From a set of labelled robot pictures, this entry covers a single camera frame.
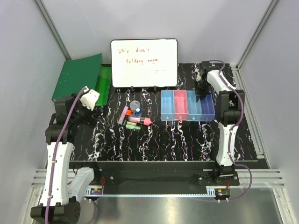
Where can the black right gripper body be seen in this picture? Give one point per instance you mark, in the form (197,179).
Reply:
(201,88)

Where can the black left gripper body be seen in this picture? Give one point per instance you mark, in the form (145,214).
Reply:
(82,115)

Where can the light blue bin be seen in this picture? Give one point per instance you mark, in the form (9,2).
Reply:
(194,107)
(167,105)

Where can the pink plastic bin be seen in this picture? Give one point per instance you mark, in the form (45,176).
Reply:
(180,105)

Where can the clear jar of clips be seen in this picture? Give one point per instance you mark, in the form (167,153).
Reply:
(134,105)

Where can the purple plastic bin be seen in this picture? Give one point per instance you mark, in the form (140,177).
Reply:
(207,108)

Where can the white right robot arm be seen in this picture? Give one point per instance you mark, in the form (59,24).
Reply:
(229,113)

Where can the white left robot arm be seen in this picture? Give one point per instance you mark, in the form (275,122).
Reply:
(60,200)

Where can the green translucent file folder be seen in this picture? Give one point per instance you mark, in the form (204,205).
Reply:
(103,84)

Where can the pink eraser stick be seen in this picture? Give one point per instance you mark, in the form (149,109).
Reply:
(123,114)

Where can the black marble pattern mat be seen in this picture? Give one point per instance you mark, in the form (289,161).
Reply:
(106,140)

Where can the green highlighter pen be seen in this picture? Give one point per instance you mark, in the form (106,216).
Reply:
(132,127)

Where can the white dry-erase board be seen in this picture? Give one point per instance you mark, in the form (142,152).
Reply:
(144,63)

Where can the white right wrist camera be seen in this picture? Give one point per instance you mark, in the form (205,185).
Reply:
(199,74)

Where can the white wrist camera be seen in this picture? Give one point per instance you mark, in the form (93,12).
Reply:
(89,98)
(199,74)

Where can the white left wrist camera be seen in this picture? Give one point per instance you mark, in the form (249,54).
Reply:
(89,98)

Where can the green ring binder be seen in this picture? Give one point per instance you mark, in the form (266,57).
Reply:
(76,74)

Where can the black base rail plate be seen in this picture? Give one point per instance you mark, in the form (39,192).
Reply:
(103,167)

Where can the aluminium frame rail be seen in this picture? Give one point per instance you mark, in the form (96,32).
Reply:
(184,183)

